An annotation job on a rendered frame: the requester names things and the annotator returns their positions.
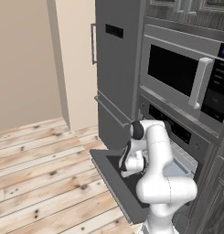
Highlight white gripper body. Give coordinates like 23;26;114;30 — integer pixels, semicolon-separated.
119;158;145;179

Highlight grey oven door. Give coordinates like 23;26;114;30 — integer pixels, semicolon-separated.
89;148;190;226

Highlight grey built-in oven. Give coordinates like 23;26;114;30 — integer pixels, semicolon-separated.
136;93;216;214

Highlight grey microwave oven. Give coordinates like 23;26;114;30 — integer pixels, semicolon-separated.
138;23;224;139

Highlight grey wooden tall cabinet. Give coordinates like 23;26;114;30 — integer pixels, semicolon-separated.
186;122;224;234

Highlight grey fridge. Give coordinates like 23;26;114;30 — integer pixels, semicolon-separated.
91;0;147;151

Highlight wire oven rack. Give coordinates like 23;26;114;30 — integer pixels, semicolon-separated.
169;139;199;177

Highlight grey fridge drawer handle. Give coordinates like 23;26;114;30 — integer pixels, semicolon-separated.
93;94;132;129

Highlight white microwave door handle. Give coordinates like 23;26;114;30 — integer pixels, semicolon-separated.
187;57;215;111

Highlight grey vertical fridge handle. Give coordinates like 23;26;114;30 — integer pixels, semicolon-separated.
90;22;98;66

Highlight grey wooden wall cupboards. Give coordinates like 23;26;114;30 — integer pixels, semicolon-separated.
144;0;224;33

